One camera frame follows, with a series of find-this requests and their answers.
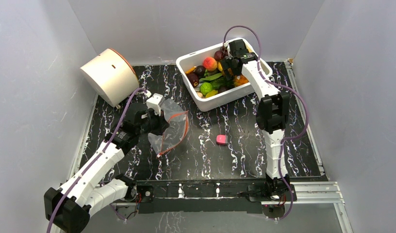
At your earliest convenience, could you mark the orange toy pineapple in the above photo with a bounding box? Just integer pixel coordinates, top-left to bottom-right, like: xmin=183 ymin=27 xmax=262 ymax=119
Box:
xmin=233 ymin=75 xmax=249 ymax=87

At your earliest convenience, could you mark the dark purple plum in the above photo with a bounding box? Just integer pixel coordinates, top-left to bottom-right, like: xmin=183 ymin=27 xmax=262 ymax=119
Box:
xmin=186 ymin=73 xmax=199 ymax=87

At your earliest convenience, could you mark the dark grape bunch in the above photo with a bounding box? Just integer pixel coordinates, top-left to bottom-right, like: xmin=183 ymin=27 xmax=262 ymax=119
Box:
xmin=213 ymin=47 xmax=229 ymax=62

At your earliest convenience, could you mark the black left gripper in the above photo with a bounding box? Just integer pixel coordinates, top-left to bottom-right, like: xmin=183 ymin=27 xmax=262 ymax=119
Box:
xmin=137 ymin=108 xmax=170 ymax=137

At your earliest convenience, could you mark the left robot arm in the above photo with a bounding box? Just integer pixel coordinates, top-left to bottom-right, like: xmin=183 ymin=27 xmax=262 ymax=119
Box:
xmin=44 ymin=102 xmax=169 ymax=233

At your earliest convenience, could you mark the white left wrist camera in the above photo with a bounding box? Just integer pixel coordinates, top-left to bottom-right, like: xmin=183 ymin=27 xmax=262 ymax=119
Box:
xmin=146 ymin=93 xmax=164 ymax=116

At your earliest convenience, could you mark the clear zip top bag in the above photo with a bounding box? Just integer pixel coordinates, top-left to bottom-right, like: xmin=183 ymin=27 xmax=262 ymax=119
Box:
xmin=148 ymin=99 xmax=189 ymax=158

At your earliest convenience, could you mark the green leafy vegetable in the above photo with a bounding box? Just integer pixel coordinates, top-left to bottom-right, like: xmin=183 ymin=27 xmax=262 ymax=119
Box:
xmin=199 ymin=73 xmax=233 ymax=90

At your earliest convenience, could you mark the white plastic food bin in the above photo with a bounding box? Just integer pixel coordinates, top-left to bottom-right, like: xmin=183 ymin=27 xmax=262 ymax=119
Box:
xmin=176 ymin=43 xmax=255 ymax=112

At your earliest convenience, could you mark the small pink box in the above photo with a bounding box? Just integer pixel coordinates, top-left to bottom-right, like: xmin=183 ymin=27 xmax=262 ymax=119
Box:
xmin=216 ymin=134 xmax=228 ymax=145

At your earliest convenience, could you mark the white cylindrical container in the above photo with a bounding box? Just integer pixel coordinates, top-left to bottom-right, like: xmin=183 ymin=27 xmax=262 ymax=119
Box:
xmin=80 ymin=48 xmax=140 ymax=107

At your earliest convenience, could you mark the red orange peach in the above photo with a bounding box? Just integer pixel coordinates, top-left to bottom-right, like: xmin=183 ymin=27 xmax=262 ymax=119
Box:
xmin=202 ymin=57 xmax=218 ymax=72

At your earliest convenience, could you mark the green lime ball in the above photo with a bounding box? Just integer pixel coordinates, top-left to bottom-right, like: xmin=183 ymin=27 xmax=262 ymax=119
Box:
xmin=199 ymin=83 xmax=213 ymax=96

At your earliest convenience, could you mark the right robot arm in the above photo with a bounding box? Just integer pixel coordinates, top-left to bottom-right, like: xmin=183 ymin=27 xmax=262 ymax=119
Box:
xmin=220 ymin=39 xmax=290 ymax=201

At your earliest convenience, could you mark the yellow lemon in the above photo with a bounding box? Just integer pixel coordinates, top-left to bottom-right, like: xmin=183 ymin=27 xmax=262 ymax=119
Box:
xmin=205 ymin=90 xmax=218 ymax=99

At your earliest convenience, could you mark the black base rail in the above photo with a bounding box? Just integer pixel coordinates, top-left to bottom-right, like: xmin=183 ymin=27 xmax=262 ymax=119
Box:
xmin=137 ymin=178 xmax=297 ymax=214

